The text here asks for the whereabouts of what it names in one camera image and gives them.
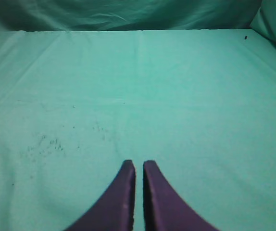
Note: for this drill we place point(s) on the green table cloth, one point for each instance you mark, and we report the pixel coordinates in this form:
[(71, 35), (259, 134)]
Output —
[(75, 105)]

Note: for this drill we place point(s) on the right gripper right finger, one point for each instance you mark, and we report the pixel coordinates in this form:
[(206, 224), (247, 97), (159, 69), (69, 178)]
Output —
[(164, 209)]

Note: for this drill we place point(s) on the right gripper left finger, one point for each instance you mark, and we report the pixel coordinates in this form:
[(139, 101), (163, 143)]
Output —
[(114, 210)]

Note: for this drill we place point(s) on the green backdrop curtain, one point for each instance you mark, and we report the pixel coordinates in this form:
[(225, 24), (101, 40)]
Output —
[(106, 15)]

